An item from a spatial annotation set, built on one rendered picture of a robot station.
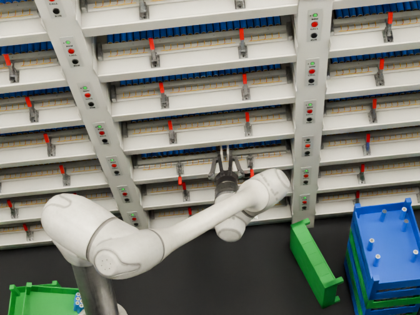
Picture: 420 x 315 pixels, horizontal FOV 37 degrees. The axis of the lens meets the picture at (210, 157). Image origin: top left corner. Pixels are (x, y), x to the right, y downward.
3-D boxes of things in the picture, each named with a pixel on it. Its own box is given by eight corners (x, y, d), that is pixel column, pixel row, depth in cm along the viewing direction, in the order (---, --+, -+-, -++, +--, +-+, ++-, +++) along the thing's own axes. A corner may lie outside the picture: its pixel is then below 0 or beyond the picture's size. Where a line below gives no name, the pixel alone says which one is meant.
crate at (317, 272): (322, 309, 254) (340, 301, 255) (324, 288, 237) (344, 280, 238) (289, 247, 271) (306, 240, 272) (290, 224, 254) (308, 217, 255)
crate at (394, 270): (430, 284, 214) (435, 274, 207) (370, 290, 214) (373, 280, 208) (407, 209, 231) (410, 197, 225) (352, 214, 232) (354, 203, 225)
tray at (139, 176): (293, 169, 240) (294, 160, 231) (135, 184, 242) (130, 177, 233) (286, 120, 247) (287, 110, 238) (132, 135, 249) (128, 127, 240)
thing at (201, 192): (292, 195, 256) (294, 186, 243) (144, 210, 258) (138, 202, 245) (286, 149, 262) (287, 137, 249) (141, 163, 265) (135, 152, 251)
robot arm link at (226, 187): (213, 193, 209) (212, 181, 214) (215, 212, 215) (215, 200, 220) (240, 191, 209) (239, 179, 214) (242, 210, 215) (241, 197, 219)
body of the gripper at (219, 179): (239, 181, 214) (237, 163, 221) (214, 183, 214) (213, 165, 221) (240, 197, 219) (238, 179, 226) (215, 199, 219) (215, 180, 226)
